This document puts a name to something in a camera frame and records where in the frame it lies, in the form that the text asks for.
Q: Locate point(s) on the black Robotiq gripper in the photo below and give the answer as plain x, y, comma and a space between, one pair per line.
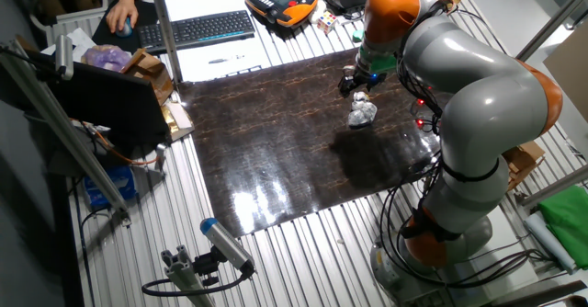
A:
365, 78

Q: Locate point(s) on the clear plastic bag of things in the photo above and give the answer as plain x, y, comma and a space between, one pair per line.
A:
362, 111

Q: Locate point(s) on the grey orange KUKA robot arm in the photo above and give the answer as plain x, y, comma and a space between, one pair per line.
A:
482, 105

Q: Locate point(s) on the purple plastic bag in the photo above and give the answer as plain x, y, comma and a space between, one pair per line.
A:
106, 58

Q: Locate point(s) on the person's bare hand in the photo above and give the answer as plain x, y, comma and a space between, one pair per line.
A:
120, 10

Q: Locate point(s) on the green gripper mounting flange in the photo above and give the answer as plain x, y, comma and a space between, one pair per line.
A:
377, 61

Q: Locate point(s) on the small green block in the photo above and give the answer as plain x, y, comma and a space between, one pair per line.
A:
358, 36

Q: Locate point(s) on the Rubik's cube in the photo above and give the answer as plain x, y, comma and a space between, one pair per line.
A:
327, 22

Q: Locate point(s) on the dark brown marble mat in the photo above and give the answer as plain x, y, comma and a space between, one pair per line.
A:
275, 132

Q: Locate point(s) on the black computer keyboard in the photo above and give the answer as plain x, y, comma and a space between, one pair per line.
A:
197, 29

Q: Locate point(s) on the gold foil packet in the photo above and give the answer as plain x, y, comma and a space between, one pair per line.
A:
172, 121

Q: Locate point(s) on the small brown cardboard box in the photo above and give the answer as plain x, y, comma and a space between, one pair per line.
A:
521, 162

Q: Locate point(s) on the brown open cardboard box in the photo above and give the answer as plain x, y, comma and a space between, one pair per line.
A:
154, 75

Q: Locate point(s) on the flat brown cardboard sheet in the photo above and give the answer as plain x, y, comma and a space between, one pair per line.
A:
569, 72

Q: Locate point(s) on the blue computer mouse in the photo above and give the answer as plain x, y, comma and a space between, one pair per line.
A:
124, 29

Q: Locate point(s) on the black laptop screen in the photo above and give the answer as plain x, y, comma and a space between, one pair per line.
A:
110, 100

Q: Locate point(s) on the black mouse pad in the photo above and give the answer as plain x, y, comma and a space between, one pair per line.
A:
103, 38

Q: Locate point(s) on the white paper roll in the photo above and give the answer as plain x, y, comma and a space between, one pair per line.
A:
549, 240

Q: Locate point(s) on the blue tissue pack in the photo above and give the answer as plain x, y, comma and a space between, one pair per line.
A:
110, 187

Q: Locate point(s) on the green cloth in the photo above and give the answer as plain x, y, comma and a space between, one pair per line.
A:
567, 224

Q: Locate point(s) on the white chair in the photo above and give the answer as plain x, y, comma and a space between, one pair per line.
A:
69, 19

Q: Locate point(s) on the long slanted aluminium beam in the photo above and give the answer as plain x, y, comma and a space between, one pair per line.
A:
55, 128

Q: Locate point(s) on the upright aluminium profile post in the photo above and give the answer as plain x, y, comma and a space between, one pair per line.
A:
163, 26

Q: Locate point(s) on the silver camera with blue cap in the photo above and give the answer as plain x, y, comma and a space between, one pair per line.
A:
226, 243

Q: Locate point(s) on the slanted aluminium frame bar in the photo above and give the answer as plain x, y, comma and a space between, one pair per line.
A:
551, 24

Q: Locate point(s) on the short aluminium profile bracket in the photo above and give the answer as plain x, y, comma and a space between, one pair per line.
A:
184, 275

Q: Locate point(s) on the silver camera on beam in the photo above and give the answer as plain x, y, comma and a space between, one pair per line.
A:
64, 56

